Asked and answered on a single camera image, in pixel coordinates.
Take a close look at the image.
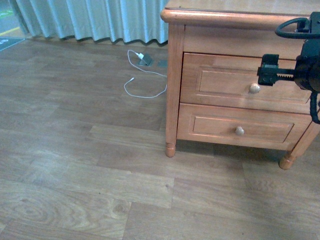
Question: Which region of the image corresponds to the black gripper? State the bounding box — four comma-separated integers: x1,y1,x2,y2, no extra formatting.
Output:
257,12,320,93

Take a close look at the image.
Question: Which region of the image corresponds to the wooden drawer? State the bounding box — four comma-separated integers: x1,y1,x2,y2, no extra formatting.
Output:
177,103,311,150
180,52,310,114

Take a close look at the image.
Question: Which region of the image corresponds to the round wooden upper knob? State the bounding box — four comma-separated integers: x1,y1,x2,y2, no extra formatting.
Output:
249,83,261,94

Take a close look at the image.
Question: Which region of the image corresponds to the wooden nightstand cabinet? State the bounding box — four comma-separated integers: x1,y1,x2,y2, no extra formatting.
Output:
161,0,320,170

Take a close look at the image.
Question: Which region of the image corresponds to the closed metal floor plate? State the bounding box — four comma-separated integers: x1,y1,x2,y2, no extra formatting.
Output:
157,60,168,68

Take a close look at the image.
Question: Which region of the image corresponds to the open metal floor socket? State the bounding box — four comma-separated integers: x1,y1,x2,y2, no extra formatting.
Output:
138,54,154,67

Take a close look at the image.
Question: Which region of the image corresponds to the pale green pleated curtain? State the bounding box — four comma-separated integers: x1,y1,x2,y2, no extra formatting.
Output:
8,0,168,44

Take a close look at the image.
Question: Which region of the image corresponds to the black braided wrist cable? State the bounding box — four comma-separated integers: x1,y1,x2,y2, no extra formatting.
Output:
274,16,320,124

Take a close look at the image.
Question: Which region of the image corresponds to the white wall plug adapter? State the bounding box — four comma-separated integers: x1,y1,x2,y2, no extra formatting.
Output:
135,52,144,60

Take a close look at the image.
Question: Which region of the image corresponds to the white charging cable on floor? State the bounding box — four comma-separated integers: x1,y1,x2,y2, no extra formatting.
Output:
123,49,168,99

